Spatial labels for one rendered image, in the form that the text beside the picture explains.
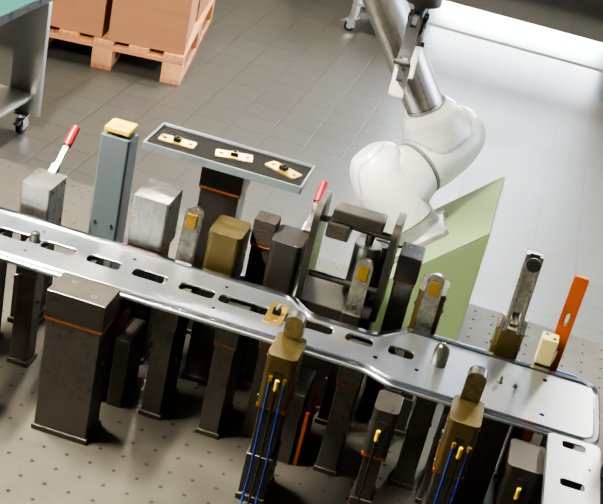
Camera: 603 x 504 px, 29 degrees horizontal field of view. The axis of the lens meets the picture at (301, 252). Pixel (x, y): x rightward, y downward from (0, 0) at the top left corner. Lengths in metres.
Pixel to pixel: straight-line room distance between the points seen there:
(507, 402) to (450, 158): 0.90
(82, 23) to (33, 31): 1.09
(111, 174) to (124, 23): 3.61
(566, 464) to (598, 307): 2.92
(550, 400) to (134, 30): 4.31
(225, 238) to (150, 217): 0.17
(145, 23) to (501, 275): 2.38
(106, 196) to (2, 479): 0.74
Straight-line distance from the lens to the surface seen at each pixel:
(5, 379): 2.58
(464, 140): 3.03
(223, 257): 2.47
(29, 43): 5.30
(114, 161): 2.68
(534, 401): 2.33
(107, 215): 2.74
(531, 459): 2.20
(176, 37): 6.25
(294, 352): 2.17
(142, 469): 2.38
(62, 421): 2.41
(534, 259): 2.36
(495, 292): 4.91
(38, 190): 2.58
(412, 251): 2.47
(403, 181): 2.93
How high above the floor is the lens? 2.20
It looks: 27 degrees down
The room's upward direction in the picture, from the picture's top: 13 degrees clockwise
